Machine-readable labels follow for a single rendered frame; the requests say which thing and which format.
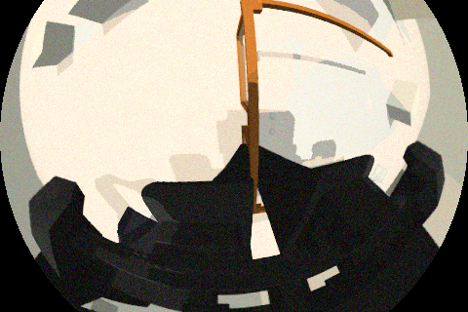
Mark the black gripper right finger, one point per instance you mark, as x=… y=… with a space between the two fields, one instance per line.
x=290 y=191

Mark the brown eyeglasses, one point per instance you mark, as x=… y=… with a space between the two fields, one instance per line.
x=247 y=66

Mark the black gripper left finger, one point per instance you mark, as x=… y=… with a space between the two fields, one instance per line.
x=227 y=198

